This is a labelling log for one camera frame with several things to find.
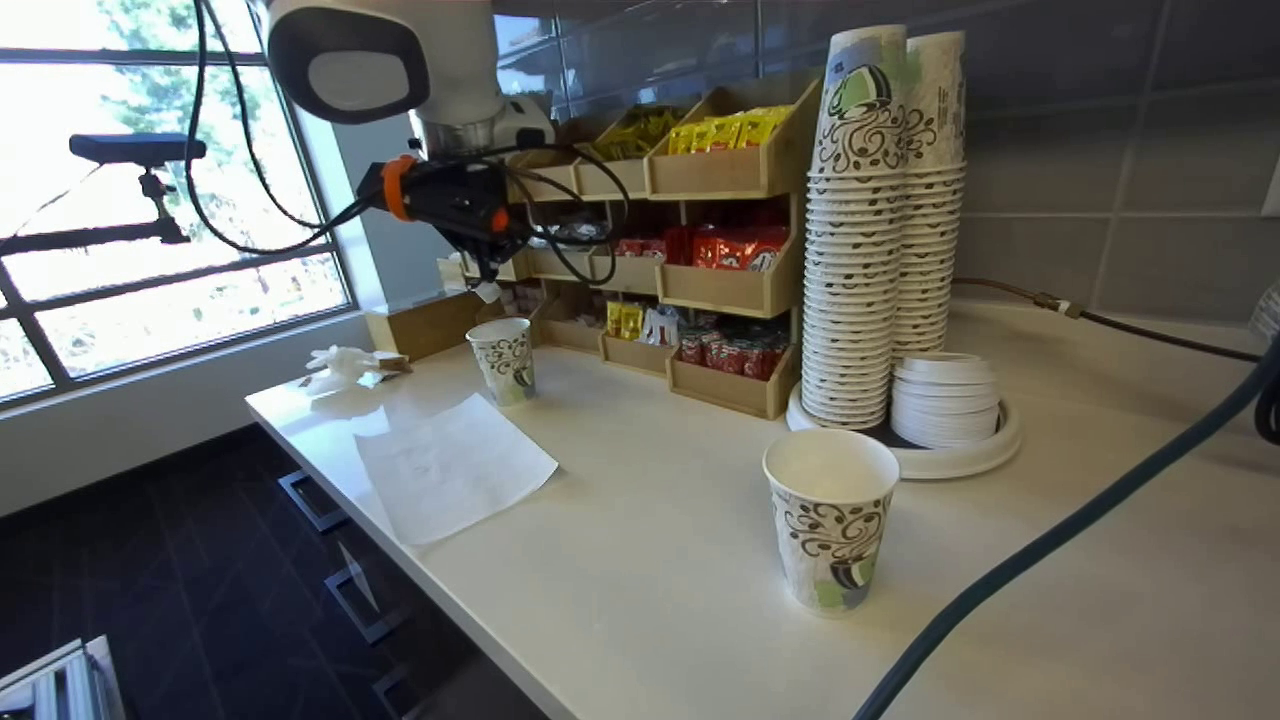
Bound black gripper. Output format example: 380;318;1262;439
420;156;540;298

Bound patterned paper cup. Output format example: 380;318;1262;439
760;424;902;614
458;310;540;407

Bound stack of white cup lids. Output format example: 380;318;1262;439
887;347;1006;451

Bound pile of grey white packets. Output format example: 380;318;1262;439
515;215;606;254

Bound small wooden box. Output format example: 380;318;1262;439
362;283;513;362

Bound yellow tea packets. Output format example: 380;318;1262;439
604;294;650;345

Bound brown paper packet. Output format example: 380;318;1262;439
354;347;416;393

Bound pile of small red packets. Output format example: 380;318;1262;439
606;228;690;263

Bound white blue packets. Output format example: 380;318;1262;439
638;304;687;350

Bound crumpled white tissue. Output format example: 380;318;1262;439
294;341;390;405

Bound pile of green yellow packets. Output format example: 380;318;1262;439
583;103;687;162

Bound white paper napkin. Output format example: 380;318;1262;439
351;386;562;551

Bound wooden condiment organizer shelf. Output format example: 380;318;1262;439
453;74;824;424

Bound pile of large red packets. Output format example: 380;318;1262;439
684;220;796;276

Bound pile of red creamer cups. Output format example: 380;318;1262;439
672;317;790;384

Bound stack of patterned paper cups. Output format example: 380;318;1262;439
892;28;970;362
796;19;928;437

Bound white round plate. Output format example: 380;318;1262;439
781;384;1027;483

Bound looped black gripper cable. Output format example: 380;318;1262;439
499;136;638;292

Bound black wrist camera orange plug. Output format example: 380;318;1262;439
351;153;464;231

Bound long black robot cable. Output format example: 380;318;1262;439
178;0;390;263

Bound metal drawer handle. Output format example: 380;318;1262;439
319;534;413;646
366;659;434;720
273;462;354;539

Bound black camera on stand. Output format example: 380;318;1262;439
0;127;211;258

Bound white metal frame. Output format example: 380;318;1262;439
0;633;133;720

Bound thick dark hose cable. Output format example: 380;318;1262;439
852;333;1280;720

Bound thin black counter cable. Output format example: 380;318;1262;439
950;270;1262;369

